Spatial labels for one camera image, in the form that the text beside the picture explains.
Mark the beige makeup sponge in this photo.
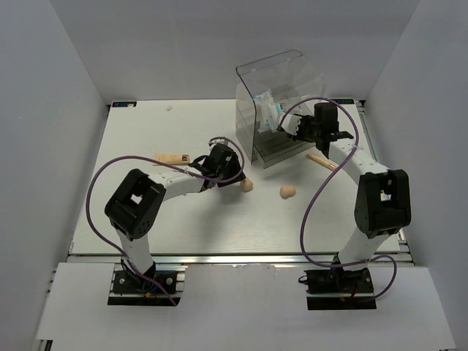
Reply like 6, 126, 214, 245
240, 178, 254, 192
279, 185, 296, 199

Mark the beige makeup tube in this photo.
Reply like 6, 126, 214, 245
154, 153, 191, 165

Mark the white blue sachet packet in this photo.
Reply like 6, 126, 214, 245
254, 91, 279, 133

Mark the clear acrylic organizer box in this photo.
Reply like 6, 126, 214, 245
235, 49, 325, 168

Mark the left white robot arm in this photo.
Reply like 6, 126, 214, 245
105, 142, 246, 292

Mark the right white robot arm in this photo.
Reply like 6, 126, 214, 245
278, 97, 412, 292

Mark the right blue table label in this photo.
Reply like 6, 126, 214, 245
332, 98, 355, 105

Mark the blue table label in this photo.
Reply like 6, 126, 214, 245
332, 98, 355, 105
111, 101, 137, 108

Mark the beige rose-gold lipstick pen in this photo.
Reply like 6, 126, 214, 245
306, 154, 336, 170

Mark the left blue table label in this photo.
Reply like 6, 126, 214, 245
111, 101, 137, 108

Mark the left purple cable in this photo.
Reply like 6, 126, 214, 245
86, 137, 246, 306

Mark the purple cable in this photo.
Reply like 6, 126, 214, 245
277, 97, 399, 303
86, 137, 246, 306

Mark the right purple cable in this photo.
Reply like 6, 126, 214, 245
277, 97, 399, 303

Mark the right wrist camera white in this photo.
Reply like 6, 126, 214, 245
279, 114, 302, 135

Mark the aluminium rail front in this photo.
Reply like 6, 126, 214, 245
66, 240, 414, 266

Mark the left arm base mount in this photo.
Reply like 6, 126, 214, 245
107, 265, 185, 307

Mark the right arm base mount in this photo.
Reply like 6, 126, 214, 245
298, 268, 377, 311

